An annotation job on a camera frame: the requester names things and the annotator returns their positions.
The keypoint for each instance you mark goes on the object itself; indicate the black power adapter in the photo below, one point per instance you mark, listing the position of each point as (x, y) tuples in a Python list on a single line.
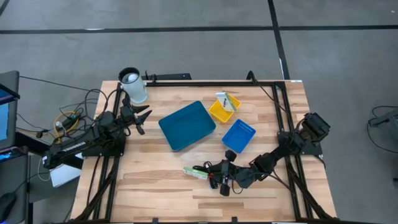
[(69, 120)]

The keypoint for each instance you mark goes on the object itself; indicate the black frame bracket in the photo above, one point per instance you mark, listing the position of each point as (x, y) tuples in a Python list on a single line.
[(251, 76)]

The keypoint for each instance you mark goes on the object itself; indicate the grey metal stand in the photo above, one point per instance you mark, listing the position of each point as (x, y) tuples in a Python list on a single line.
[(387, 118)]

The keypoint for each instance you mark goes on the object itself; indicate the large teal plastic bin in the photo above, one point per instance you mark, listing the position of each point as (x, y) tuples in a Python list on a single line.
[(186, 126)]

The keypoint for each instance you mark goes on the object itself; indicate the grey desk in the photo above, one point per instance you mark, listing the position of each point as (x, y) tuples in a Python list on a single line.
[(15, 183)]

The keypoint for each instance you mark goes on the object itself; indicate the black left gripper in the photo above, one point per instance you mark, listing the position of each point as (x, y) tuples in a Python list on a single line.
[(127, 113)]

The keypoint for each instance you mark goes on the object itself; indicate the white cardboard box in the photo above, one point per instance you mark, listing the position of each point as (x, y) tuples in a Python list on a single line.
[(63, 175)]

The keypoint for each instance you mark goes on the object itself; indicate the white cylindrical container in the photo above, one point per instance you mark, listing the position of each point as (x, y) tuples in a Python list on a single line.
[(134, 87)]

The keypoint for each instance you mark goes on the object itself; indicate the small yellow plastic bin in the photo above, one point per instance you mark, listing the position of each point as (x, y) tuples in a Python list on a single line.
[(217, 115)]

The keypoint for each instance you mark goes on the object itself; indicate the black aluminium table frame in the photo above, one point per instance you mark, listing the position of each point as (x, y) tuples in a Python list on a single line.
[(202, 83)]

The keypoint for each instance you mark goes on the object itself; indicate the small blue plastic basket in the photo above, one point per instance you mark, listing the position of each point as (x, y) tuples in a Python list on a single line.
[(238, 136)]

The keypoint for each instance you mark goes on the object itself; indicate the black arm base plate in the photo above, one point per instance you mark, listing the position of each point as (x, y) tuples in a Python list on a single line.
[(102, 152), (314, 151)]

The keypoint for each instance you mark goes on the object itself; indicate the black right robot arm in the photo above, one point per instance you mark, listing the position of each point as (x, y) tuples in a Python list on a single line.
[(267, 161)]

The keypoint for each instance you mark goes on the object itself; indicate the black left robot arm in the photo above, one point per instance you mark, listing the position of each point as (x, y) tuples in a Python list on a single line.
[(77, 146)]

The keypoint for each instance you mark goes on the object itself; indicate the flat black device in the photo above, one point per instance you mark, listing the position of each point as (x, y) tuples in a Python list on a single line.
[(169, 76)]

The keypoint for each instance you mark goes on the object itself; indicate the grey computer monitor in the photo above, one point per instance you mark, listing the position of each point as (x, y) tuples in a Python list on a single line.
[(7, 118)]

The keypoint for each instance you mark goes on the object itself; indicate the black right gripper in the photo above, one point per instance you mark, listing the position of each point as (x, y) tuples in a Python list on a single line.
[(237, 176)]

